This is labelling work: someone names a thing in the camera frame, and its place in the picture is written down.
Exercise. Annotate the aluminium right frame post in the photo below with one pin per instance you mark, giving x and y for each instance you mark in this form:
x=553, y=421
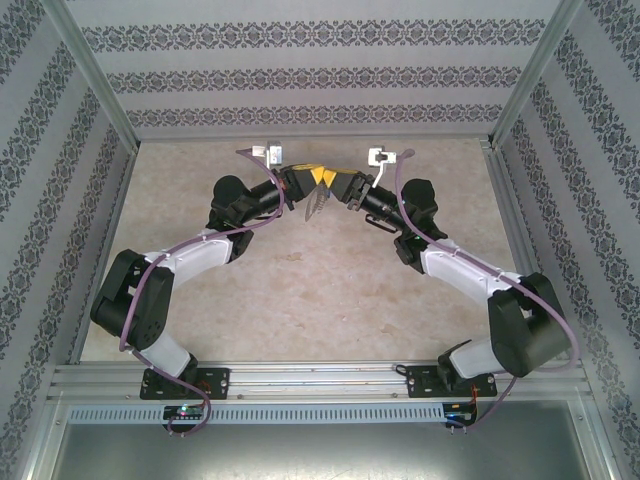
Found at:
x=537, y=70

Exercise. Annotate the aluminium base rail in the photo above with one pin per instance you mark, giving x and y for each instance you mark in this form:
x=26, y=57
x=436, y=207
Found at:
x=320, y=380

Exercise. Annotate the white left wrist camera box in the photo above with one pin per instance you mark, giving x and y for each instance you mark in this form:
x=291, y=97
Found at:
x=274, y=154

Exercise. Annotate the aluminium left frame post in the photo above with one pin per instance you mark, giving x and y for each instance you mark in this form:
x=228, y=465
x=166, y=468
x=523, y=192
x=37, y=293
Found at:
x=95, y=70

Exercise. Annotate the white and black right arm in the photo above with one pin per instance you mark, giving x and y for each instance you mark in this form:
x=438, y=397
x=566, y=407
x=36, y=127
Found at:
x=460, y=272

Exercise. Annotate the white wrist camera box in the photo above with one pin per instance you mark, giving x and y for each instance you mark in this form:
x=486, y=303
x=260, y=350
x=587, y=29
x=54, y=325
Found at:
x=377, y=156
x=274, y=154

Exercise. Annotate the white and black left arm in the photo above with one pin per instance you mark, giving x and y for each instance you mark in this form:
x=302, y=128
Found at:
x=200, y=257

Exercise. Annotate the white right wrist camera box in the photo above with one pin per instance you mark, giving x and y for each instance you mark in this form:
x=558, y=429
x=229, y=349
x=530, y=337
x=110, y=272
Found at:
x=377, y=156

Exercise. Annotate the grey metal sheet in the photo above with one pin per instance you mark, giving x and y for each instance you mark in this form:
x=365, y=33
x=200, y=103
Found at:
x=320, y=455

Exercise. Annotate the controller board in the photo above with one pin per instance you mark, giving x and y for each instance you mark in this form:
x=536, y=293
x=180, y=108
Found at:
x=457, y=415
x=185, y=411

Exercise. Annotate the aluminium frame post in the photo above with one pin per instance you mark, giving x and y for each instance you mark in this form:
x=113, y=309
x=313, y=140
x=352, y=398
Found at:
x=537, y=70
x=95, y=70

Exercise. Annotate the left controller board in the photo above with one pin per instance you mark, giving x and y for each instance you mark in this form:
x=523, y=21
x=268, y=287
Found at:
x=185, y=411

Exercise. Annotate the right controller board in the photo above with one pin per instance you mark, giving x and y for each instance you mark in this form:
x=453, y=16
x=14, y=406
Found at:
x=457, y=415

